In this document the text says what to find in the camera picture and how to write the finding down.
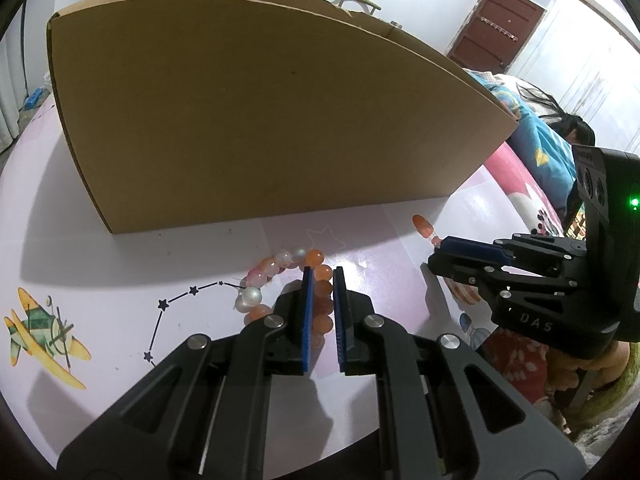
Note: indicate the sleeping person under blanket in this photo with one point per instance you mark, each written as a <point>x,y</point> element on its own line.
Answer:
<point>545,160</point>

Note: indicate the person's right hand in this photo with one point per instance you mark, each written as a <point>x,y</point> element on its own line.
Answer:
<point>610,362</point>

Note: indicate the brown cardboard box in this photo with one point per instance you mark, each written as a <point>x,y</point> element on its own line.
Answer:
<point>250,110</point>

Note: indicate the small blue object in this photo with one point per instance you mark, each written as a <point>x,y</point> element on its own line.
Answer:
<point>35,98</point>

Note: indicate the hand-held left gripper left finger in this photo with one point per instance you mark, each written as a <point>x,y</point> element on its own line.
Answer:
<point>307,320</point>

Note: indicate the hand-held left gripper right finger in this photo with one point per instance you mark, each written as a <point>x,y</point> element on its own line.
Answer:
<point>341,320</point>

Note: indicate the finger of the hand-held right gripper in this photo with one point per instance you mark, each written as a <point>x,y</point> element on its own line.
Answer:
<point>465,247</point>
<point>460,270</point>

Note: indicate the white curtain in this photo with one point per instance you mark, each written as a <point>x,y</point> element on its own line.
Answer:
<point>10,100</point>

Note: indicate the brown wooden door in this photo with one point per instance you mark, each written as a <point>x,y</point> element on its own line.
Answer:
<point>495,25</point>

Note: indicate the pink floral blanket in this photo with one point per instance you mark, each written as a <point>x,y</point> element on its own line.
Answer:
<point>510,175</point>

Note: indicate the person's right forearm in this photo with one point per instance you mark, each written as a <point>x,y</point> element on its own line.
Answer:
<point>600,410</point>

